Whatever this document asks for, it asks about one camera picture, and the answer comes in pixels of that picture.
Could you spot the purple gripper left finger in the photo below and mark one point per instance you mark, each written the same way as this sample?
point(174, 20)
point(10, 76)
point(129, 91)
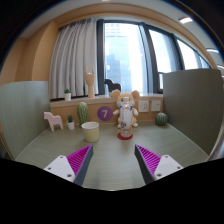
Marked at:
point(73, 167)

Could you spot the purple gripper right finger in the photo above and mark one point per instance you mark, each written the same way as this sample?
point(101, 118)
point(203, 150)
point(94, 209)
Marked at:
point(153, 166)

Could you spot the clear plastic water bottle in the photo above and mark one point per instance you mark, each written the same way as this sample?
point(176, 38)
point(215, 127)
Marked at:
point(126, 115)

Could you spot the pale yellow cup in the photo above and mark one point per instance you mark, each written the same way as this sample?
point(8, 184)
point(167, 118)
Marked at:
point(91, 131)

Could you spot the small plant in white pot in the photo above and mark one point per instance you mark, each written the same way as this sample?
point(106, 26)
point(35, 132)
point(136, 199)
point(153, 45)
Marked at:
point(70, 122)

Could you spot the red round coaster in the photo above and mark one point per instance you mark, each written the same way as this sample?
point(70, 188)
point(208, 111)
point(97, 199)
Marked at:
point(119, 136)

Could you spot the round green cactus figure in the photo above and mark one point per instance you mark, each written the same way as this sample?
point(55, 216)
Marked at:
point(161, 119)

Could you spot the pink toy horse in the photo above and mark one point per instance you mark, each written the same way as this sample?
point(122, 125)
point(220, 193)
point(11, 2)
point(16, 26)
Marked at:
point(53, 120)

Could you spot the tall green cactus figure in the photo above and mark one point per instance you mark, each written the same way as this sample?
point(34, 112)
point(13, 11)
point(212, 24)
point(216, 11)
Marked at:
point(82, 113)

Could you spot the purple round number sign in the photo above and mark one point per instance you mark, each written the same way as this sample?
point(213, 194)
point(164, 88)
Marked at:
point(104, 113)

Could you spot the wooden ledge shelf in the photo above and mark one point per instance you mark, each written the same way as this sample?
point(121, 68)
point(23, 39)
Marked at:
point(65, 108)

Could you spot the potted plant on ledge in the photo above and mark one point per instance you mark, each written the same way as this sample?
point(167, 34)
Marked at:
point(67, 95)

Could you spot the beige plush mouse toy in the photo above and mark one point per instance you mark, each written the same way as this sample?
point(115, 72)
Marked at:
point(119, 97)

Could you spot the black horse figure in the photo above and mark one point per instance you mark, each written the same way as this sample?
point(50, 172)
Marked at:
point(111, 85)

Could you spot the wooden hand figure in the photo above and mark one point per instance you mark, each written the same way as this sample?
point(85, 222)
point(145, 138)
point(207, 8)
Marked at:
point(90, 80)

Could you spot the grey white curtain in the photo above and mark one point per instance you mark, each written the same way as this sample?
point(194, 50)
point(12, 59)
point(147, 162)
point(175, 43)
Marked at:
point(75, 52)

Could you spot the white wall socket left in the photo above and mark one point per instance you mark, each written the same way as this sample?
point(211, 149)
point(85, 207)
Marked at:
point(143, 106)

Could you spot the white wall socket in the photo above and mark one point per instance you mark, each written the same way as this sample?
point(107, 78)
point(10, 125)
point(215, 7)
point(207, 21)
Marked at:
point(143, 106)
point(155, 106)

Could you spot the white wall socket right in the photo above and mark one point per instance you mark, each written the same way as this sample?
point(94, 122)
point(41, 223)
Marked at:
point(155, 106)

